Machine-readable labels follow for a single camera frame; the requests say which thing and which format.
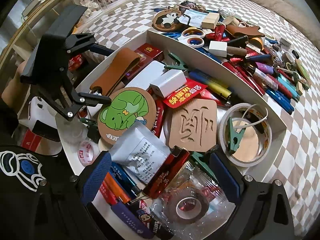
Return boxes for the orange white scissors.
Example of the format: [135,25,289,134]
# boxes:
[177,27,206,49]

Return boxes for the panda cork coaster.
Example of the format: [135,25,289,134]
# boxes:
[152,9,182,32]

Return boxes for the person left hand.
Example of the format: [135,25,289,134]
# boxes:
[1,61,29,113]

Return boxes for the orange lighter in box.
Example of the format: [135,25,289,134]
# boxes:
[104,172,131,204]

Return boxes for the small clear tape roll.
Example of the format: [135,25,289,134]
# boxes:
[78,140,100,166]

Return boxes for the green clothespin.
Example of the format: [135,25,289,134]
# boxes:
[227,118,246,155]

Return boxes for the bagged brown tape roll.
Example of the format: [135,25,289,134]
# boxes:
[151,161,235,239]

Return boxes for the green elephant cork coaster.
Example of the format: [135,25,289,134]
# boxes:
[98,87,156,145]

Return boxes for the large white tape roll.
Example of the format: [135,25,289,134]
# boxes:
[217,103,272,168]

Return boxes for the wooden bed shelf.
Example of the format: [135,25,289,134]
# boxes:
[1,0,130,88]

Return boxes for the silver foil pouch in box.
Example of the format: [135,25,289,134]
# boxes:
[109,122,171,184]

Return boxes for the white cardboard sorting box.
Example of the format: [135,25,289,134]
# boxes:
[56,30,295,239]

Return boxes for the carved wooden square coaster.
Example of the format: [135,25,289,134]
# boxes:
[168,99,217,152]

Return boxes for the checkered bed sheet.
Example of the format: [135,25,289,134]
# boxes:
[82,0,320,235]

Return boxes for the white charger block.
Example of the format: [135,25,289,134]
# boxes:
[150,69,187,98]

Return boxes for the yellow blue glue stick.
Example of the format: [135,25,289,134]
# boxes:
[189,70,232,100]

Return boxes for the red paper packet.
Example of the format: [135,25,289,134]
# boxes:
[163,78,207,109]

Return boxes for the teal lighter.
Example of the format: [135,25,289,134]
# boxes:
[277,77,300,102]

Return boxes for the purple lighter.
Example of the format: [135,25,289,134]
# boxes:
[255,62,274,75]

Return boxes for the blue white foil pouch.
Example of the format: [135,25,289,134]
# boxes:
[178,9,208,28]

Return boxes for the light wooden block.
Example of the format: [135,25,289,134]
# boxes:
[201,12,220,29]

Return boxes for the brown leather case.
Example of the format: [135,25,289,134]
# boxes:
[226,25,265,38]

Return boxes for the white cube stamp handle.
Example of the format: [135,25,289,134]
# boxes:
[208,41,227,57]

